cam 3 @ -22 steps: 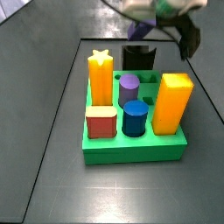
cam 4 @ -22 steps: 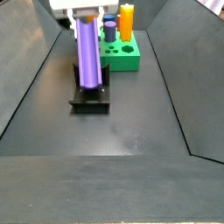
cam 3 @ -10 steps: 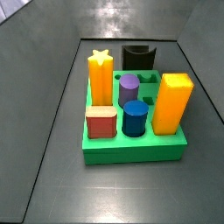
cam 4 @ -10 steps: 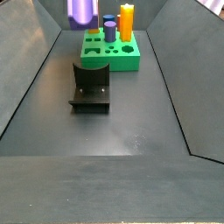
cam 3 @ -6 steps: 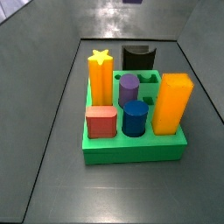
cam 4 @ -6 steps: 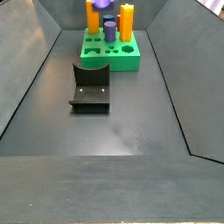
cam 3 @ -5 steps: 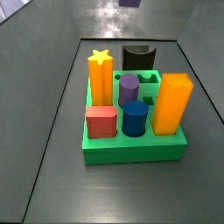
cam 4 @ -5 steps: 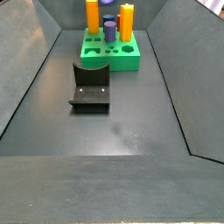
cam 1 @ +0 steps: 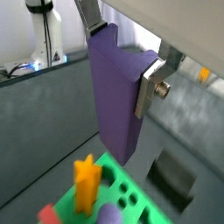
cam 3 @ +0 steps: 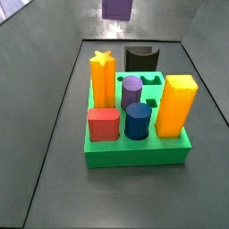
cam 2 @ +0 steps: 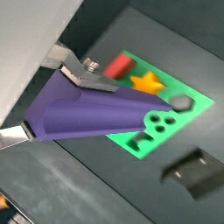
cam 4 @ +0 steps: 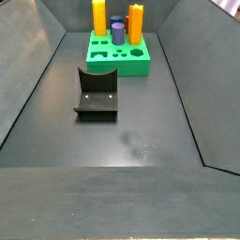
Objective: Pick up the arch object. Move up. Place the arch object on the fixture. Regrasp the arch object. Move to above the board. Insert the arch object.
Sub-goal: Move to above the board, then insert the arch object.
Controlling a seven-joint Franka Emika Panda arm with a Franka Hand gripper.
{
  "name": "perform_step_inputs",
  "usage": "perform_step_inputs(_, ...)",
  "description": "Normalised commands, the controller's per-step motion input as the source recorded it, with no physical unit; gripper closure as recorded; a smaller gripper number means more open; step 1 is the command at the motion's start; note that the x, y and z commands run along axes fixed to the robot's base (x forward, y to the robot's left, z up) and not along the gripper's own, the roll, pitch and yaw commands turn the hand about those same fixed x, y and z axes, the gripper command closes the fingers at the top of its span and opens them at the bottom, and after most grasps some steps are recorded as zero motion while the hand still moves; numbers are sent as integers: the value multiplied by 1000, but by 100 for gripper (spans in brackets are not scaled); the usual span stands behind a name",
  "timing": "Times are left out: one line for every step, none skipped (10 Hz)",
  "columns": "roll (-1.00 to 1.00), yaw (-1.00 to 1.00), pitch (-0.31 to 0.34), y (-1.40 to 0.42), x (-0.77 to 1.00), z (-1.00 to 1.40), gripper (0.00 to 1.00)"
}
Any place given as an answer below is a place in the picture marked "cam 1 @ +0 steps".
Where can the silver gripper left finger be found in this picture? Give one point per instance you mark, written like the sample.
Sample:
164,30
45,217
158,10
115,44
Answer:
90,16

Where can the orange star block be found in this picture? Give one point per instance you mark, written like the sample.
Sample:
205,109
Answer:
87,178

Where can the purple arch block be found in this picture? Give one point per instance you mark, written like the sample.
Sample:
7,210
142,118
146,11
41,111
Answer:
116,77

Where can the red rounded square block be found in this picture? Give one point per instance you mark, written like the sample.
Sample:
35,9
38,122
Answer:
47,215

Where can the purple cylinder block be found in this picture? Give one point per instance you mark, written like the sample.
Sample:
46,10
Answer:
109,214

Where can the green shape sorter base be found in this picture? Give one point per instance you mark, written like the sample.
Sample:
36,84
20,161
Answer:
117,187

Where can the black arch fixture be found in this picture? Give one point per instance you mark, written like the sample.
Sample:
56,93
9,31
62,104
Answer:
173,179

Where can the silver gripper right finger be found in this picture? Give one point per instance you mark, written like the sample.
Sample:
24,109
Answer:
153,81

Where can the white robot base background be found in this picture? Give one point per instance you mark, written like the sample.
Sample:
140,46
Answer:
48,33

